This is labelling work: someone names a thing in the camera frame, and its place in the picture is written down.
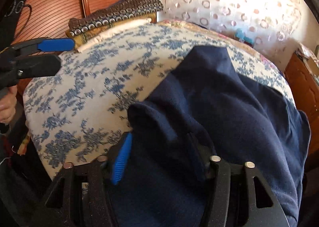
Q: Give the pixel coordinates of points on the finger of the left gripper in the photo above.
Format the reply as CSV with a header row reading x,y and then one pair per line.
x,y
38,66
33,46

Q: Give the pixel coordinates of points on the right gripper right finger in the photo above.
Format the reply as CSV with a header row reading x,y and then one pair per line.
x,y
238,195

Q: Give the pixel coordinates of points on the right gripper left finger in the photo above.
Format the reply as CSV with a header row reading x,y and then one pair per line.
x,y
79,194

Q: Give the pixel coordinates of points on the navy blue t-shirt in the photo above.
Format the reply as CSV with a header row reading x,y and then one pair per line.
x,y
203,108

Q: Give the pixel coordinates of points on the left hand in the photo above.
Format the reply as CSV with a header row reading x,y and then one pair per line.
x,y
8,105

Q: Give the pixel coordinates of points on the mustard yellow folded cloth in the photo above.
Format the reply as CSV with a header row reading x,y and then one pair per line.
x,y
81,36

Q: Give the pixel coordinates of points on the cream folded cloth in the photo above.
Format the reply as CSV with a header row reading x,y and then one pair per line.
x,y
111,32

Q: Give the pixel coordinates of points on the blue floral white bedsheet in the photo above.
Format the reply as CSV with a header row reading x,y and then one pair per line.
x,y
81,112

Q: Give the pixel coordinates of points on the dark circle-patterned folded cloth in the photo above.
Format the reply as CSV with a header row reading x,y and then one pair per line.
x,y
117,12

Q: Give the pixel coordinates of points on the long wooden cabinet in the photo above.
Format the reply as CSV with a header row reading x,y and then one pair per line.
x,y
305,92

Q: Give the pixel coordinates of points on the pink floral blanket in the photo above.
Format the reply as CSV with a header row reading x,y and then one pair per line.
x,y
219,37

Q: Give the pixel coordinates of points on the small blue toy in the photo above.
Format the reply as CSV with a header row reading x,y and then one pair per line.
x,y
241,37

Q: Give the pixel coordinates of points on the white circle-patterned curtain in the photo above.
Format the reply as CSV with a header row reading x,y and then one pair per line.
x,y
267,24

